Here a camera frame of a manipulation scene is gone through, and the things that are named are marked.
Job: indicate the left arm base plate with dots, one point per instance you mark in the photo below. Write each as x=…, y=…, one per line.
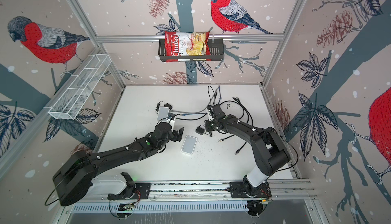
x=135, y=191

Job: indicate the red cassava chips bag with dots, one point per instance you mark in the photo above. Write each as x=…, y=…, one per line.
x=180, y=44

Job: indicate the black adapter with cord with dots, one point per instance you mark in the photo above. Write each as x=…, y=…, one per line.
x=163, y=104

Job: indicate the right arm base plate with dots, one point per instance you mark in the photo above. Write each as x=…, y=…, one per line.
x=241, y=190

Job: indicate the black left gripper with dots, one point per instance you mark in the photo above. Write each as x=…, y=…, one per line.
x=176, y=137

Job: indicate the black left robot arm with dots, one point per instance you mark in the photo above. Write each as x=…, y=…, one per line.
x=73, y=180

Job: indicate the black wire wall basket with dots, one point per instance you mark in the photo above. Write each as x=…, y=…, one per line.
x=216, y=48

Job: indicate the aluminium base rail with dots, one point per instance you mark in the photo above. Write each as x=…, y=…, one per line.
x=201, y=190

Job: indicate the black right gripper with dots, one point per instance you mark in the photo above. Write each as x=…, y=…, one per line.
x=207, y=128

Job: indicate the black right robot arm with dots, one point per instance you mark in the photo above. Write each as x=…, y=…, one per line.
x=269, y=151

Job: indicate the white mesh wall shelf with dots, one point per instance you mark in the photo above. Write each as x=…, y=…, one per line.
x=80, y=85

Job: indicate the black power adapter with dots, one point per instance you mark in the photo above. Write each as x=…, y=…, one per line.
x=200, y=130

